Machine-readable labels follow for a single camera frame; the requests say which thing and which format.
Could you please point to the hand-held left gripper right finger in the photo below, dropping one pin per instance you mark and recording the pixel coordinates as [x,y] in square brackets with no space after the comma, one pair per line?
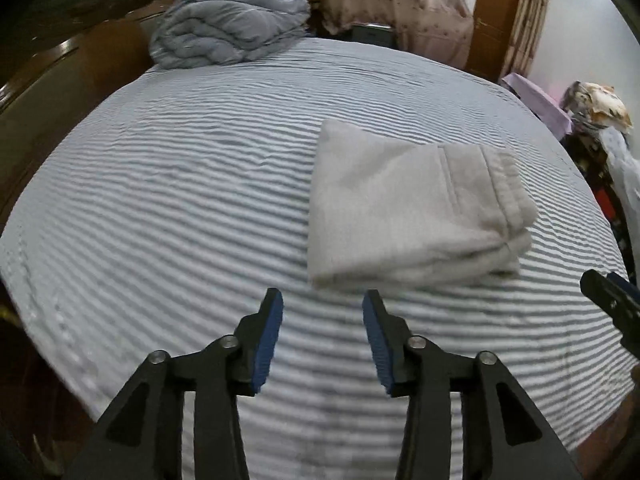
[375,340]

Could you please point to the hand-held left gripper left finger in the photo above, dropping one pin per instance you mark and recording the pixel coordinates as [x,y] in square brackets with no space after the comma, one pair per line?
[270,340]

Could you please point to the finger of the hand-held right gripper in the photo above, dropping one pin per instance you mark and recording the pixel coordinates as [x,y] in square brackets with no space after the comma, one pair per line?
[625,285]
[607,297]

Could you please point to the white towel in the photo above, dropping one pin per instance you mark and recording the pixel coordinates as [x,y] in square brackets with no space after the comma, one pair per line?
[400,200]

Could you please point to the light blue dotted bedding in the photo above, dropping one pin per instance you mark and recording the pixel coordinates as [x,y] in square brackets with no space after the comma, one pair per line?
[625,170]

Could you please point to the pile of dark clothes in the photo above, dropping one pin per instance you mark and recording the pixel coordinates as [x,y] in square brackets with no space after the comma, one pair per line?
[595,170]

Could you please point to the floral pillow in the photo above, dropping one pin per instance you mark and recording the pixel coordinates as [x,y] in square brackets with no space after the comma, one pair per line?
[600,105]

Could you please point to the grey striped bed sheet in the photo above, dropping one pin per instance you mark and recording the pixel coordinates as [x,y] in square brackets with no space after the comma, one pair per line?
[175,185]

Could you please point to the lilac folded cloth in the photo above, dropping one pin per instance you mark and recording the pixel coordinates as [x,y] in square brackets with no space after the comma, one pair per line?
[540,100]

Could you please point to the beige patterned drape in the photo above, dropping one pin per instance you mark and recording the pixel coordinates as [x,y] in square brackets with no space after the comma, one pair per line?
[530,5]

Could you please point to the brown wooden door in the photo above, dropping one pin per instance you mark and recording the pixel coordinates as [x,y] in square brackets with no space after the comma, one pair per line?
[492,20]

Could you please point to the black storage box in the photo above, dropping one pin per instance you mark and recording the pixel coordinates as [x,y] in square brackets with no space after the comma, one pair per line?
[372,35]

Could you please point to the folded grey quilt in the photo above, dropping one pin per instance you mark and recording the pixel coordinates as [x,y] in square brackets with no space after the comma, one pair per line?
[225,25]

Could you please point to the dark wooden headboard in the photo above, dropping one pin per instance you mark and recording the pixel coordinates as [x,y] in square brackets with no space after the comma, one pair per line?
[65,85]

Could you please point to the pink patterned curtain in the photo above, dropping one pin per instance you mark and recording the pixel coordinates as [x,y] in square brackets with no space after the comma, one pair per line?
[400,5]

